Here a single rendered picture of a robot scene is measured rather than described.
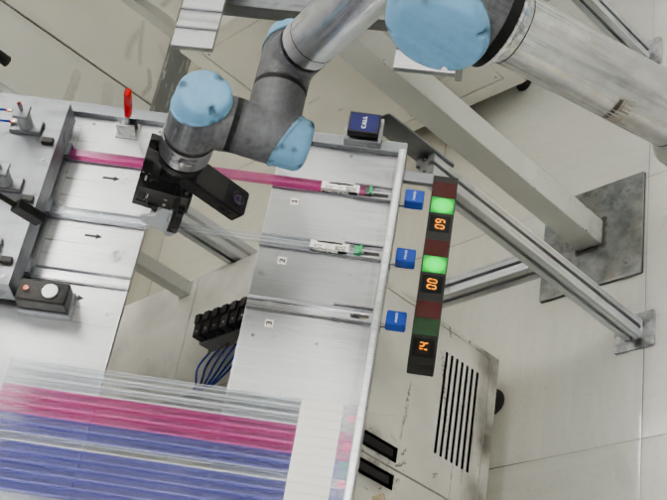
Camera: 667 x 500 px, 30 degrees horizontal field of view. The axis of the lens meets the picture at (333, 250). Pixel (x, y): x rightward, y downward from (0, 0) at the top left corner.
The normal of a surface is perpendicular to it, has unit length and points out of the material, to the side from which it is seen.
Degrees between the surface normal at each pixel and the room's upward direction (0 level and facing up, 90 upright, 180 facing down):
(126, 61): 90
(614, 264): 0
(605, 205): 0
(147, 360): 0
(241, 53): 90
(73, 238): 44
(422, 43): 83
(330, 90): 90
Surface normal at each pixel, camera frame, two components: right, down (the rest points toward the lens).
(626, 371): -0.69, -0.47
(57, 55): 0.71, -0.27
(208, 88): 0.29, -0.47
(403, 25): -0.28, 0.79
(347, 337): 0.00, -0.53
